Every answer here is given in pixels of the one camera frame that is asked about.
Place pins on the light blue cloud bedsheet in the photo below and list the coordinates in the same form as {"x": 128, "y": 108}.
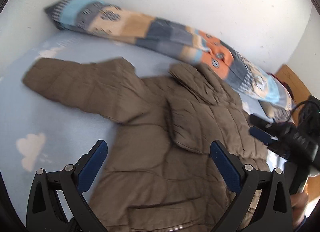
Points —
{"x": 39, "y": 133}

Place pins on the person right hand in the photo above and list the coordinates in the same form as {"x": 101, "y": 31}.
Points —
{"x": 299, "y": 203}

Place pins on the brown puffer jacket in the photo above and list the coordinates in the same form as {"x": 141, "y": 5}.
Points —
{"x": 211, "y": 110}

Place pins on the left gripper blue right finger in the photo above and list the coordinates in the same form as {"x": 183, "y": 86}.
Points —
{"x": 273, "y": 212}

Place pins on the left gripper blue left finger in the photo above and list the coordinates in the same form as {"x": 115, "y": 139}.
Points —
{"x": 56, "y": 199}

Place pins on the patchwork rolled blanket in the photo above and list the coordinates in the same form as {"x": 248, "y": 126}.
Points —
{"x": 184, "y": 43}

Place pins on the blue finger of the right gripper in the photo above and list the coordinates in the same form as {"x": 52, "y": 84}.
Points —
{"x": 261, "y": 135}
{"x": 257, "y": 121}

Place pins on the wooden headboard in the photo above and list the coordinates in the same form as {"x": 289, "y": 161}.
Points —
{"x": 300, "y": 93}

